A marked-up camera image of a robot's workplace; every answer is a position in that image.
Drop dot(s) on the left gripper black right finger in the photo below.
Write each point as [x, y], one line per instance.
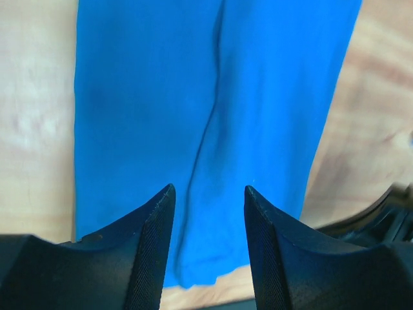
[297, 267]

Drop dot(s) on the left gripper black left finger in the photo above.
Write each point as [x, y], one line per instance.
[121, 266]

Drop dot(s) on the blue t shirt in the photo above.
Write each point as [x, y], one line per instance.
[210, 96]

